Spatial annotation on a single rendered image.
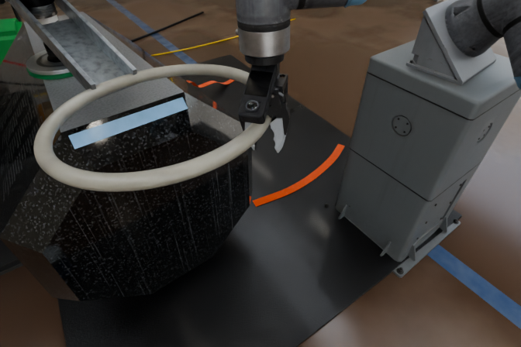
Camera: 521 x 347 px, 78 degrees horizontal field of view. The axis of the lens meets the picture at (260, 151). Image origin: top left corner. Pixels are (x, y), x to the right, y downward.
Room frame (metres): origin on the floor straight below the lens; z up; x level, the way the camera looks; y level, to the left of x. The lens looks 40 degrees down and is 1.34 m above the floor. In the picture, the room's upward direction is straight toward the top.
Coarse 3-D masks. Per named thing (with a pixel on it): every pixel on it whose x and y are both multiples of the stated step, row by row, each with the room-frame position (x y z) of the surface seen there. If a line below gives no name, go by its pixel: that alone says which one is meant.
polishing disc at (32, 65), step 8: (32, 56) 1.05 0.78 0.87; (40, 56) 1.05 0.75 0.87; (32, 64) 0.99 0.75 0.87; (40, 64) 0.99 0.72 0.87; (48, 64) 0.99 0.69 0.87; (56, 64) 0.99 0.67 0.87; (32, 72) 0.95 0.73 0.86; (40, 72) 0.94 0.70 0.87; (48, 72) 0.94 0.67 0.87; (56, 72) 0.94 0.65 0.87; (64, 72) 0.95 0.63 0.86
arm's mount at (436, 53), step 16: (448, 0) 1.12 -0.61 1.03; (432, 16) 1.02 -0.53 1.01; (432, 32) 0.99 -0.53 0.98; (416, 48) 1.02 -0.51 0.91; (432, 48) 0.98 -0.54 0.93; (448, 48) 0.96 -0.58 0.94; (416, 64) 1.01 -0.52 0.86; (432, 64) 0.97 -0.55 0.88; (448, 64) 0.93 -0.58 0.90; (464, 64) 0.95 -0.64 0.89; (480, 64) 0.99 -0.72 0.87; (448, 80) 0.92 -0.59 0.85; (464, 80) 0.90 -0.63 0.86
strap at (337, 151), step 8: (232, 80) 2.50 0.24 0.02; (336, 152) 1.55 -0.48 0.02; (328, 160) 1.46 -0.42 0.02; (320, 168) 1.40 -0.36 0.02; (312, 176) 1.33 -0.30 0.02; (296, 184) 1.26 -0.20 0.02; (304, 184) 1.26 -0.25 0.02; (280, 192) 1.20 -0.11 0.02; (288, 192) 1.20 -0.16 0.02; (256, 200) 1.15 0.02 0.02; (264, 200) 1.15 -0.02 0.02; (272, 200) 1.15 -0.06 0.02
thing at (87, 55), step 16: (16, 0) 0.98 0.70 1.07; (64, 0) 1.03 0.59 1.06; (32, 16) 0.92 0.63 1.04; (80, 16) 0.96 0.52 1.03; (48, 32) 0.87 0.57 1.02; (64, 32) 0.95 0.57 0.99; (80, 32) 0.96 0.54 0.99; (96, 32) 0.90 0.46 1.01; (64, 48) 0.87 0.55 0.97; (80, 48) 0.88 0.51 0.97; (96, 48) 0.90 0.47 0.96; (112, 48) 0.85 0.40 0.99; (64, 64) 0.80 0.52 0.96; (80, 64) 0.82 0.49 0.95; (96, 64) 0.83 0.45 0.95; (112, 64) 0.84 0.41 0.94; (128, 64) 0.79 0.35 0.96; (80, 80) 0.74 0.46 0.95; (96, 80) 0.77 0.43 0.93
